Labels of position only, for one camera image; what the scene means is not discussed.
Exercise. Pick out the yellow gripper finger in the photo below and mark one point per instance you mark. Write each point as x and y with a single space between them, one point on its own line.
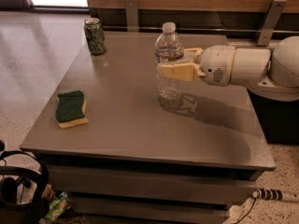
181 71
193 54

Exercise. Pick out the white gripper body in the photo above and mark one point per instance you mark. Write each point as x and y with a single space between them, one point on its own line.
216 64

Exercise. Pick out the clear plastic water bottle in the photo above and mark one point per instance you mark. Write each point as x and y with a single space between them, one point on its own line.
168 48

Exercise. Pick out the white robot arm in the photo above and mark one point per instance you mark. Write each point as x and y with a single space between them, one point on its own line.
270 73

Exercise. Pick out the green and yellow sponge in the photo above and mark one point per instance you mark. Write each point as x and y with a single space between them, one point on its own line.
70 111

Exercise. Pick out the green soda can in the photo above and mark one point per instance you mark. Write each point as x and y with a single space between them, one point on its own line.
95 36

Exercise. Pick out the grey drawer cabinet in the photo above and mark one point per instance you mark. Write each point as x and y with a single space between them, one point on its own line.
135 162

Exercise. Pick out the white power strip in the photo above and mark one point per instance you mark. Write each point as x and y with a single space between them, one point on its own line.
276 195

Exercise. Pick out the green snack packet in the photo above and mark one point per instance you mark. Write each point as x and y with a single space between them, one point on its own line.
57 205

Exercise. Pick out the right metal wall bracket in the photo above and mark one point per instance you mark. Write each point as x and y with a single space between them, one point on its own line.
269 23

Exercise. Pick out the metal wall bracket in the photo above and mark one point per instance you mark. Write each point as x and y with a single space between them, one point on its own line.
269 23
131 11

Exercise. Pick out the left metal wall bracket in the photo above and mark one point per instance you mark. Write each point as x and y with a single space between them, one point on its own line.
131 11

